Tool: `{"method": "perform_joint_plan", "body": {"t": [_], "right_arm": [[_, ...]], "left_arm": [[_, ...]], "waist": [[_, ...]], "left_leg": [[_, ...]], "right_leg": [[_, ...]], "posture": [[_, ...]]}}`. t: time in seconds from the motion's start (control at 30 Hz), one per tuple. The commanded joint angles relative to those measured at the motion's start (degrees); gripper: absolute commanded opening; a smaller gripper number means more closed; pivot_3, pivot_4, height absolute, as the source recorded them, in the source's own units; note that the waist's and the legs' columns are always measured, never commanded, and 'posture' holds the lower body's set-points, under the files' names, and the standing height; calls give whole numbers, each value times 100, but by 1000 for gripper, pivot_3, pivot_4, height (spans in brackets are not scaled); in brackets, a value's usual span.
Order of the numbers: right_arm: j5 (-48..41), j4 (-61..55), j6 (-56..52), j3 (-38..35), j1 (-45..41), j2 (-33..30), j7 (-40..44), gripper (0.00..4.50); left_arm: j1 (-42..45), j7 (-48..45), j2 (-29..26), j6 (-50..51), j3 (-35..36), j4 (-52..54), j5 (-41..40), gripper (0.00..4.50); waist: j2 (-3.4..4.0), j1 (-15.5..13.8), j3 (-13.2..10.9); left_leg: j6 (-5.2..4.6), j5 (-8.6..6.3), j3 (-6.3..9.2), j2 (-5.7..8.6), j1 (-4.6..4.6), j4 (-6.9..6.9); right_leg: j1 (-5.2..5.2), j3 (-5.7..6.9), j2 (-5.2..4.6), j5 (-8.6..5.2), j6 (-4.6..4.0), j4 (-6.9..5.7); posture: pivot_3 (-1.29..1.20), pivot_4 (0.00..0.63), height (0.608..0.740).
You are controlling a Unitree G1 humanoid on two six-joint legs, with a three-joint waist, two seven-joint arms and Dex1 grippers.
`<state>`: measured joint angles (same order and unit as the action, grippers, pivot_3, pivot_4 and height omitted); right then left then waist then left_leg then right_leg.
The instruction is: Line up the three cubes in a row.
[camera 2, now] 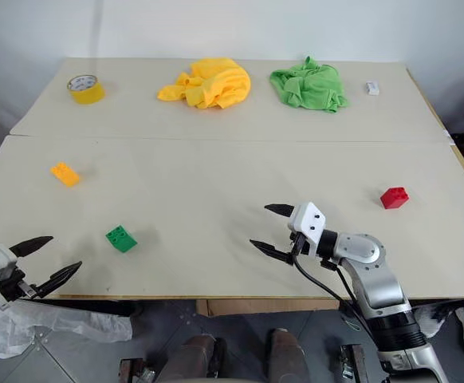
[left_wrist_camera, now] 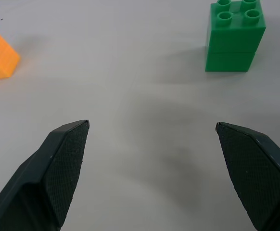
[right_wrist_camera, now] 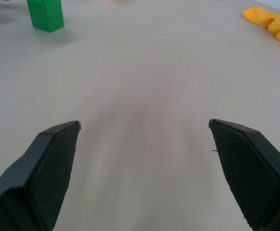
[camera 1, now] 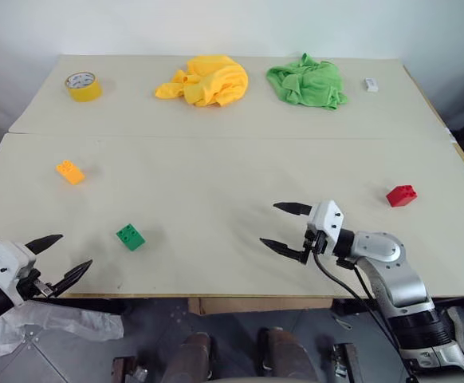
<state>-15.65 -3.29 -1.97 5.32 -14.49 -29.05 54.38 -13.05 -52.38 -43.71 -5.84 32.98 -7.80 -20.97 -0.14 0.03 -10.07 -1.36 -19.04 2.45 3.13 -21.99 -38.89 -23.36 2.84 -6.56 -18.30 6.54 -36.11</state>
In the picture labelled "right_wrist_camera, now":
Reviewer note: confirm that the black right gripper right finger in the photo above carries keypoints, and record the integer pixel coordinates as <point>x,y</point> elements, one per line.
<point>248,173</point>

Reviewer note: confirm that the green block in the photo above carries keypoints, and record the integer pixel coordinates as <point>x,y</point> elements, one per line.
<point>47,15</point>

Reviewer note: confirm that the yellow cloth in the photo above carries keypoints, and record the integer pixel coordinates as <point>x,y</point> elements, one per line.
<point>273,22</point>

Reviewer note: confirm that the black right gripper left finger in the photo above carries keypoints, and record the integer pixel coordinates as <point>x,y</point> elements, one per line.
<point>41,173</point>

